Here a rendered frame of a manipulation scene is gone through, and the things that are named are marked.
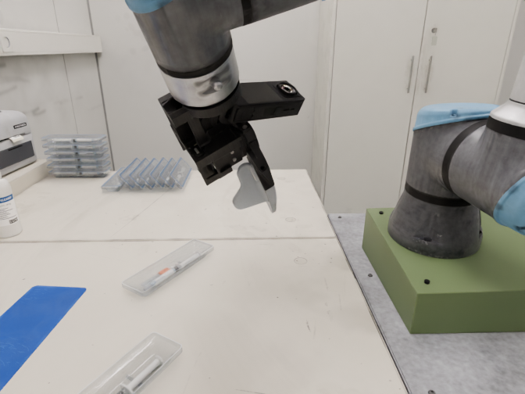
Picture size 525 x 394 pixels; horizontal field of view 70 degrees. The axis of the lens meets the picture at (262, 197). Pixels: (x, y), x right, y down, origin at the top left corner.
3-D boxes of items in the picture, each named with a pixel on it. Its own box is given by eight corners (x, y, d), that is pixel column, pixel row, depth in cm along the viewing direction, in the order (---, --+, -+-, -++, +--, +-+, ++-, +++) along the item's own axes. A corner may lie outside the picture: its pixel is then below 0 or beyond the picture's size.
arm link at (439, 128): (451, 166, 68) (467, 91, 62) (509, 198, 57) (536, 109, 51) (391, 173, 66) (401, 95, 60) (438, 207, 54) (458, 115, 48)
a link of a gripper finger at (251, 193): (245, 228, 53) (214, 174, 49) (280, 206, 54) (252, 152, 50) (252, 237, 50) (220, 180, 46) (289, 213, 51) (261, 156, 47)
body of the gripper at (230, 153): (183, 151, 51) (148, 85, 40) (237, 119, 52) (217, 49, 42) (209, 190, 47) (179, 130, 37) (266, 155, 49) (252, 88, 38)
